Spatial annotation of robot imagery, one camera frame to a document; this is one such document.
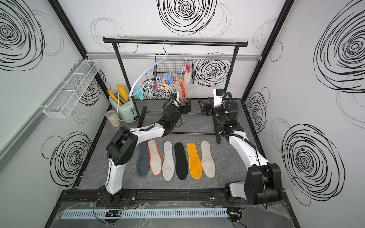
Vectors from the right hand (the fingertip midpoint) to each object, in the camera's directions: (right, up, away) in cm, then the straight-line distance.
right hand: (205, 99), depth 76 cm
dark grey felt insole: (-37, -36, +10) cm, 53 cm away
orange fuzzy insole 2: (-4, -40, +9) cm, 41 cm away
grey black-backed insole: (-13, -37, +11) cm, 41 cm away
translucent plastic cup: (-60, -11, +20) cm, 65 cm away
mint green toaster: (-50, -7, +19) cm, 55 cm away
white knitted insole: (-9, +13, +9) cm, 19 cm away
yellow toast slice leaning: (-58, +2, +18) cm, 61 cm away
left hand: (-10, +1, +12) cm, 16 cm away
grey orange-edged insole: (-29, -38, +11) cm, 49 cm away
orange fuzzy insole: (-21, -40, +9) cm, 46 cm away
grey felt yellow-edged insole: (+4, -39, +9) cm, 40 cm away
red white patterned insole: (-12, +5, +11) cm, 17 cm away
